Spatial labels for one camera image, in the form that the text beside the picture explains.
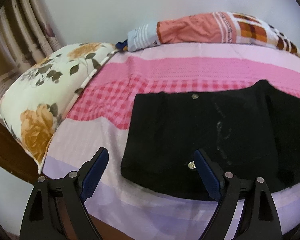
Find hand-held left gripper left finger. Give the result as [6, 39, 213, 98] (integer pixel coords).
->
[19, 147, 109, 240]

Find brown wooden bed frame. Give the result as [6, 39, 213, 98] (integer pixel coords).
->
[0, 116, 40, 183]

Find pink checked bed sheet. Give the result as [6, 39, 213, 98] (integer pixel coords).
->
[41, 42, 300, 240]

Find rolled orange plaid quilt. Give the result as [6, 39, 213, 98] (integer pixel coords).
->
[127, 11, 300, 58]

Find floral pillow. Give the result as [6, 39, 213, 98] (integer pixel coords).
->
[0, 42, 117, 174]

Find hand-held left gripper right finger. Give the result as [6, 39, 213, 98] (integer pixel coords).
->
[193, 149, 282, 240]

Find dark blue cloth item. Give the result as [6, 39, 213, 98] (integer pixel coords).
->
[115, 40, 129, 53]

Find striped floral curtain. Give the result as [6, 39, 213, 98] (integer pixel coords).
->
[0, 0, 63, 110]

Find black pants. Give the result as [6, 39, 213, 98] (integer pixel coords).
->
[120, 79, 300, 202]

